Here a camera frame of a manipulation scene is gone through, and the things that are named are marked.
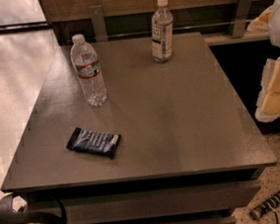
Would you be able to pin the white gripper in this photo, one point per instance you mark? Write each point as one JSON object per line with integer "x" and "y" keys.
{"x": 268, "y": 107}

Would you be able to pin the blue rxbar blueberry wrapper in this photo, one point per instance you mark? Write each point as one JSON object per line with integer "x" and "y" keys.
{"x": 93, "y": 142}

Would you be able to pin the clear bottle white label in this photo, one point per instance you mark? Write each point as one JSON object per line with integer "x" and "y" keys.
{"x": 162, "y": 28}

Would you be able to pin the grey square table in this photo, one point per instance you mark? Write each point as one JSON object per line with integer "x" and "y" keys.
{"x": 189, "y": 152}

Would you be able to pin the white power strip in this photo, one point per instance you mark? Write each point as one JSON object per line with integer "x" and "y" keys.
{"x": 270, "y": 204}

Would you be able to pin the clear water bottle red label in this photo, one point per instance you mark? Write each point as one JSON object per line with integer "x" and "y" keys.
{"x": 87, "y": 67}

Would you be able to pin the right metal bracket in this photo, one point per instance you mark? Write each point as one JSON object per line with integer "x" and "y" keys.
{"x": 237, "y": 26}

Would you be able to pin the metal bracket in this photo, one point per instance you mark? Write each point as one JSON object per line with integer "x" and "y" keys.
{"x": 237, "y": 26}
{"x": 98, "y": 23}

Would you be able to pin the left metal bracket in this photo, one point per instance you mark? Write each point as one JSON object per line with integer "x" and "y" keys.
{"x": 98, "y": 23}

